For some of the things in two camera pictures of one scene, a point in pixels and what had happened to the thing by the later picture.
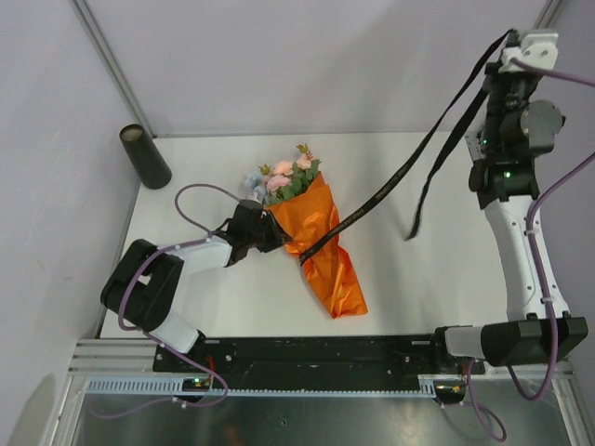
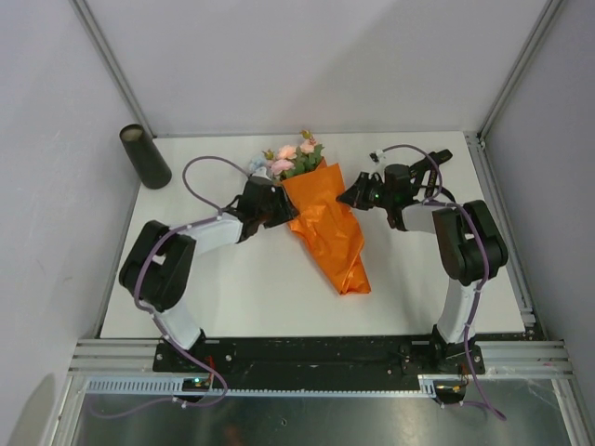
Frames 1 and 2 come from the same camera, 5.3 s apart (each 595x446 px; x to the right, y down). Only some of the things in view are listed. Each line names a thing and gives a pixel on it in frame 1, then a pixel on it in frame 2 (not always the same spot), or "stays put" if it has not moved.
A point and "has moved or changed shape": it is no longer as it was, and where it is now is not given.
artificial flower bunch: (285, 179) has moved or changed shape
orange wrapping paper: (308, 219) has moved or changed shape
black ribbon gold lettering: (440, 162) → (431, 163)
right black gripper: (492, 73) → (355, 195)
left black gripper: (278, 238) → (285, 210)
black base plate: (314, 359) stays put
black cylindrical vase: (149, 163) stays put
